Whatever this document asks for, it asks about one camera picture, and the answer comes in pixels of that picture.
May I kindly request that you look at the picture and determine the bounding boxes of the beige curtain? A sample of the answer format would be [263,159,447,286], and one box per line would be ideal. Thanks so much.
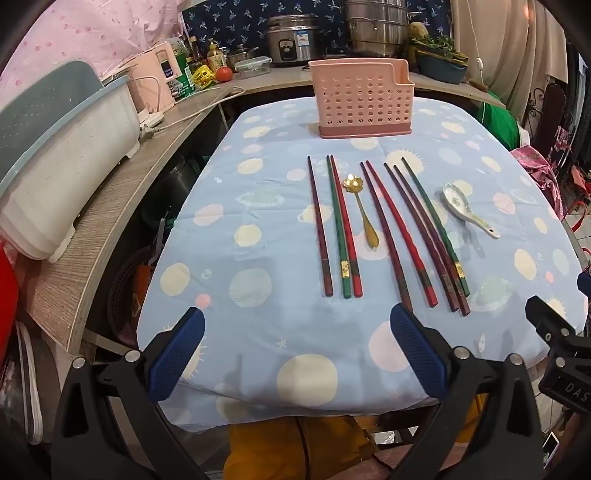
[450,0,570,121]

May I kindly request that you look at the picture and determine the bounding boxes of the blue planet print tablecloth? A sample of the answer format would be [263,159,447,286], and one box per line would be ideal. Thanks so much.
[136,97,589,432]

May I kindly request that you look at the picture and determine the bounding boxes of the white smartphone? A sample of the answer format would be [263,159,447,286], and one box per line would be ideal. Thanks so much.
[542,431,563,470]

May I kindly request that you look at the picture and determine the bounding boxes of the yellow snack packet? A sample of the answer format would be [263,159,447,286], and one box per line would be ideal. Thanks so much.
[191,65,216,89]

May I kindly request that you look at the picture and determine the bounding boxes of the dark red chopstick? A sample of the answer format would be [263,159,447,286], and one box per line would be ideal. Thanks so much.
[307,156,334,297]
[359,161,415,311]

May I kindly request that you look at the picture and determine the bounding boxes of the bright red chopstick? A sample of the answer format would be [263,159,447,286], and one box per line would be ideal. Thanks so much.
[329,155,364,298]
[365,160,438,308]

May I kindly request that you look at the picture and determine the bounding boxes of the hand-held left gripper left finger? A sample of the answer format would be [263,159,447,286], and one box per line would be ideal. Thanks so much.
[52,307,206,480]

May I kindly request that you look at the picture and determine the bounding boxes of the navy patterned cloth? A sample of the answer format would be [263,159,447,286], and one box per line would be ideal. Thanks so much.
[182,0,451,52]

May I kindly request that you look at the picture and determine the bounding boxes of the pink electric kettle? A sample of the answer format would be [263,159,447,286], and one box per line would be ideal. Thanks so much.
[124,41,179,112]

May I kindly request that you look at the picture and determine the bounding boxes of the green chopstick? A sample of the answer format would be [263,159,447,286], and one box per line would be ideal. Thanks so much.
[326,155,352,300]
[401,157,471,297]

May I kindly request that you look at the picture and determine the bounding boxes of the steel rice cooker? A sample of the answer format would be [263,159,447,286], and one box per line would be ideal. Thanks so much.
[266,14,319,66]

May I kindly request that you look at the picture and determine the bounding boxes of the green bag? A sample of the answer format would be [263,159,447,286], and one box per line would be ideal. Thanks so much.
[480,90,521,149]

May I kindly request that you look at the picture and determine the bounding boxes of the steel steamer pot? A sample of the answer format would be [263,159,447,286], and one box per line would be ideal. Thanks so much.
[342,0,409,58]

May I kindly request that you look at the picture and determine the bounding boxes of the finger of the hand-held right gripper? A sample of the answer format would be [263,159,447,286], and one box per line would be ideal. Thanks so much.
[525,295,578,344]
[576,272,591,324]

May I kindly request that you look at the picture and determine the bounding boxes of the pink dotted cloth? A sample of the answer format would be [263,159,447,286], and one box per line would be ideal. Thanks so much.
[0,0,185,107]

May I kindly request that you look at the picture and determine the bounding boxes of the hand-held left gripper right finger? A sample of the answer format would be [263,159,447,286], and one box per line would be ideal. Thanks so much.
[390,305,541,480]

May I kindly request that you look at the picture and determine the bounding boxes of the blue basin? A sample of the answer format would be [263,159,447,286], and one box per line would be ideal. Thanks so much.
[416,51,469,85]

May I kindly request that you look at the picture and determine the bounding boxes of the yellow trousers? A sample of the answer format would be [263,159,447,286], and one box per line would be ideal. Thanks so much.
[224,413,481,480]

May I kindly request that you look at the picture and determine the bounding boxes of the gold metal spoon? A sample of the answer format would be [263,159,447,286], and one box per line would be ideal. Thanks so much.
[342,174,380,247]

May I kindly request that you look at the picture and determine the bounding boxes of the white dish drainer box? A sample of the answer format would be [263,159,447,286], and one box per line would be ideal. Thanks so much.
[0,60,141,264]

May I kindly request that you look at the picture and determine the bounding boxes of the white ceramic spoon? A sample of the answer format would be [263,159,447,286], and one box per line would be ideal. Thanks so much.
[442,184,501,239]

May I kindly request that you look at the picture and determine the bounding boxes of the yellow soap bottle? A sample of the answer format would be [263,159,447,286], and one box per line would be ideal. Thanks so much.
[207,39,227,72]

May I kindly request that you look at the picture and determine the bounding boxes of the maroon chopstick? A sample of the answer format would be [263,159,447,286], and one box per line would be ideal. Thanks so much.
[383,162,460,312]
[393,165,472,317]

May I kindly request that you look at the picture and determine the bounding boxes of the pink perforated utensil basket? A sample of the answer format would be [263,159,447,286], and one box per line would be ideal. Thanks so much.
[308,59,413,140]

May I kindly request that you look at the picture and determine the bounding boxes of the dark wooden chair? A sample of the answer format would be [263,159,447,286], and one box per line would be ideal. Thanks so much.
[526,83,570,158]

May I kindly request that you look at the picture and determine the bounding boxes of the pink patterned cloth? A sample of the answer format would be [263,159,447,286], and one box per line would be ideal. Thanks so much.
[510,145,565,217]

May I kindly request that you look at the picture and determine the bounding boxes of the small pot with glass lid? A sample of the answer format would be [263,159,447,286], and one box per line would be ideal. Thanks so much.
[226,45,260,70]

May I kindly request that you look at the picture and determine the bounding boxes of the clear lidded food container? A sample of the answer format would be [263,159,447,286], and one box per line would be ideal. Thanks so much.
[235,56,271,78]

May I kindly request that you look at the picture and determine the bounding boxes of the white power strip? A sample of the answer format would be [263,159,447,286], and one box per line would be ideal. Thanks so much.
[139,111,165,139]

